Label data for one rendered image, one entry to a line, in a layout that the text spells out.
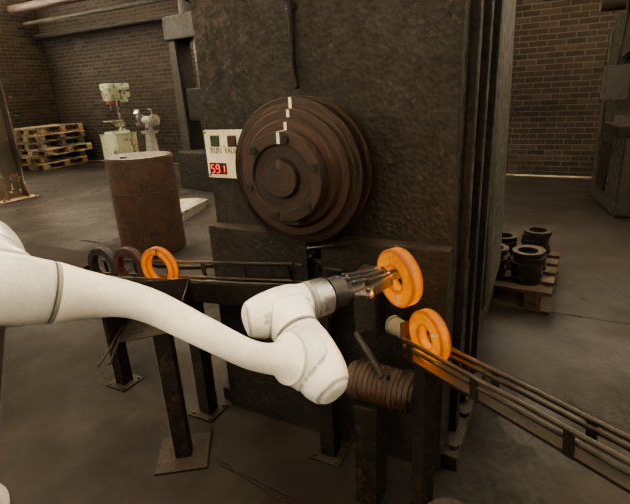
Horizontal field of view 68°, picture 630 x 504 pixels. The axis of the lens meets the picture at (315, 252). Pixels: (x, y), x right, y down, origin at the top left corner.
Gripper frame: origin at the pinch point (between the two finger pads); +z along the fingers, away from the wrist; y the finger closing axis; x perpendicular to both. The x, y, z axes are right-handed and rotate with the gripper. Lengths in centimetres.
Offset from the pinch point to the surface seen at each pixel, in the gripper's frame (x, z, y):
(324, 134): 31.7, 2.1, -36.8
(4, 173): -42, -161, -732
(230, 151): 25, -13, -84
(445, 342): -20.3, 8.7, 7.6
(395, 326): -24.2, 7.3, -12.3
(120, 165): -6, -32, -336
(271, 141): 31, -12, -45
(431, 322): -16.0, 7.9, 3.2
